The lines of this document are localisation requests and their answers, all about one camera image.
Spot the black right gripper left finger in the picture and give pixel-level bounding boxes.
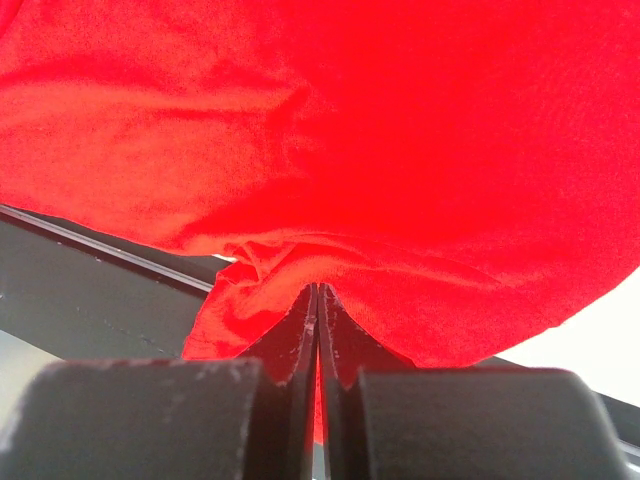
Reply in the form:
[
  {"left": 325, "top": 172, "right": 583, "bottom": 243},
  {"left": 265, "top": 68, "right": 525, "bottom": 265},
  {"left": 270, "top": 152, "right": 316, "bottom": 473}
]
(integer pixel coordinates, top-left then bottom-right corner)
[{"left": 234, "top": 284, "right": 318, "bottom": 479}]

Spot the red t shirt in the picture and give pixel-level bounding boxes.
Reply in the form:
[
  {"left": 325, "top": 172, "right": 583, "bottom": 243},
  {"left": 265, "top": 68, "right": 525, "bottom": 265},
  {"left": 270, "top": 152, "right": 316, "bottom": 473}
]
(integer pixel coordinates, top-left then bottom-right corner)
[{"left": 1, "top": 1, "right": 639, "bottom": 367}]

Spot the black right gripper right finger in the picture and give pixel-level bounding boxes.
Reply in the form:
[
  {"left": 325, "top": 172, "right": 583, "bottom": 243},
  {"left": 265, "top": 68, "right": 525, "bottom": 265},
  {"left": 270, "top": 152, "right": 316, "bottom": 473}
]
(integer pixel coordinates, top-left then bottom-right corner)
[{"left": 318, "top": 283, "right": 415, "bottom": 479}]

